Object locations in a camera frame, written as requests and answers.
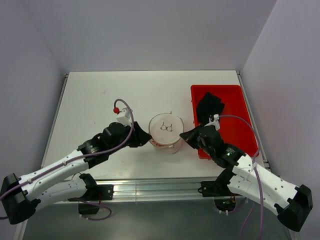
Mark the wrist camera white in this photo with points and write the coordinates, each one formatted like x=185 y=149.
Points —
x=123 y=116
x=214 y=120

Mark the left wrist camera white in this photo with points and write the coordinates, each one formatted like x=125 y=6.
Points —
x=123 y=116

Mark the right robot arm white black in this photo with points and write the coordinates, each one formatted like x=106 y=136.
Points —
x=290 y=203

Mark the red plastic bin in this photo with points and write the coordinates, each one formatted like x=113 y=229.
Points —
x=233 y=129

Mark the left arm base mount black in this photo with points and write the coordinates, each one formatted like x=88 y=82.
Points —
x=105 y=192

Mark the white mesh laundry bag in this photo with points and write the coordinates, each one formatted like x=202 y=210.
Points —
x=165 y=128

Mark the pink bra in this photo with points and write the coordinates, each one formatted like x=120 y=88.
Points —
x=160 y=145

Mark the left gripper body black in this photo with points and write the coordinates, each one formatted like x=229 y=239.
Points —
x=125 y=135

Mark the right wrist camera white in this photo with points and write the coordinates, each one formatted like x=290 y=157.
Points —
x=214 y=120

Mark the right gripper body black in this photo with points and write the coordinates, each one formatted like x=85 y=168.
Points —
x=207 y=148

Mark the aluminium mounting rail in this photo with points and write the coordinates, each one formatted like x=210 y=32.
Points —
x=153 y=190

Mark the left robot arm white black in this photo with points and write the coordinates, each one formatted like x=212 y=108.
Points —
x=22 y=196

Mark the black garment in bin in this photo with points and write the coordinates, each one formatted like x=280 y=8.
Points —
x=207 y=107

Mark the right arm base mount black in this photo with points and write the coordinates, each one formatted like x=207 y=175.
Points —
x=212 y=189

